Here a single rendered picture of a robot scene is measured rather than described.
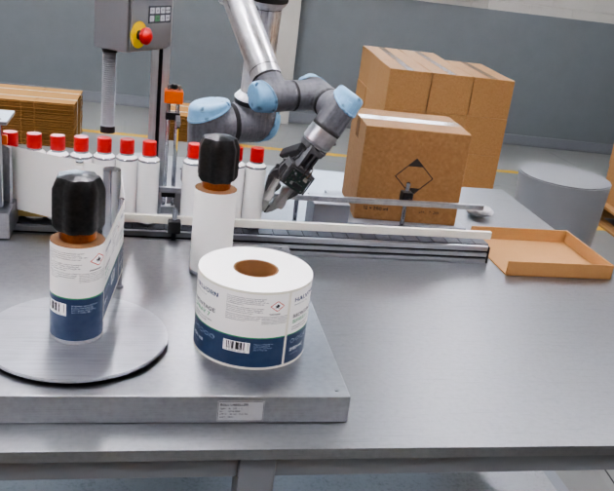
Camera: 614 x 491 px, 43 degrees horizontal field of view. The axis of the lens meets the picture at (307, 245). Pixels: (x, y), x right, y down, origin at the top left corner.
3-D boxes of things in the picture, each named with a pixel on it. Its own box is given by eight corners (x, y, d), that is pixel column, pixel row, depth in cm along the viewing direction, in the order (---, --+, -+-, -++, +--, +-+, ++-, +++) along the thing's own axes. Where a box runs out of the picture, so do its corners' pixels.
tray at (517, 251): (505, 275, 202) (509, 261, 200) (469, 238, 226) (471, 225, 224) (610, 279, 208) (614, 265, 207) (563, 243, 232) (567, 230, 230)
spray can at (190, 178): (176, 225, 194) (182, 144, 186) (180, 218, 198) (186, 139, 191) (198, 228, 194) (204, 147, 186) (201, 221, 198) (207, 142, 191)
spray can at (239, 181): (220, 228, 195) (227, 148, 188) (217, 221, 200) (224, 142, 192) (241, 229, 196) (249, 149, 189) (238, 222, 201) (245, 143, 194)
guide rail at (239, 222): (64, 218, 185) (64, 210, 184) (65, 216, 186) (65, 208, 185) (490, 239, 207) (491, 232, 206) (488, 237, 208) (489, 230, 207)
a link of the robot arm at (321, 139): (310, 118, 193) (335, 135, 196) (299, 132, 194) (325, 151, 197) (316, 125, 186) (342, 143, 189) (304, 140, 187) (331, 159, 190)
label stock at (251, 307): (172, 329, 143) (176, 256, 138) (260, 308, 156) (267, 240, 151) (234, 381, 129) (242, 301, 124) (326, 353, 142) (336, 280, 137)
